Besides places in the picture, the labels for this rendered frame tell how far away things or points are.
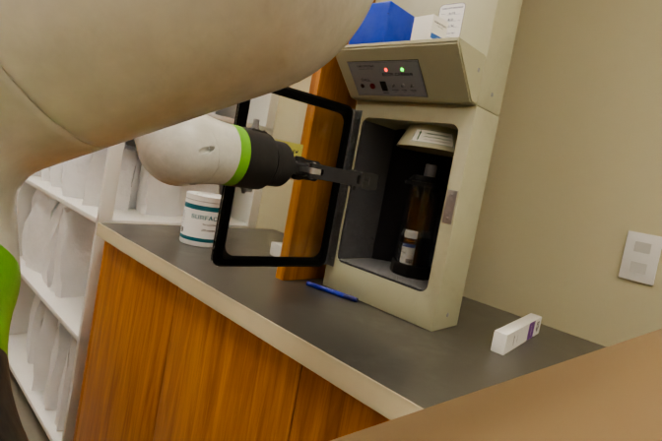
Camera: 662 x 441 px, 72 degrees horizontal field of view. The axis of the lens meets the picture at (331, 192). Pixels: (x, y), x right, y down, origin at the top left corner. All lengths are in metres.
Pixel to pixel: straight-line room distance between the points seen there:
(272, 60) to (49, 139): 0.08
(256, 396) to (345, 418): 0.23
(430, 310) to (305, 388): 0.31
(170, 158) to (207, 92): 0.44
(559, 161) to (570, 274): 0.29
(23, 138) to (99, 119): 0.02
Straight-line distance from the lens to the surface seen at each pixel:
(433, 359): 0.86
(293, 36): 0.16
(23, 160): 0.19
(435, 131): 1.05
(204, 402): 1.13
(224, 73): 0.17
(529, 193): 1.37
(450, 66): 0.94
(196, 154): 0.61
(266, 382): 0.95
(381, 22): 1.04
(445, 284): 1.00
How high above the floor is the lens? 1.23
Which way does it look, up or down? 3 degrees down
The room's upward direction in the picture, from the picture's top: 11 degrees clockwise
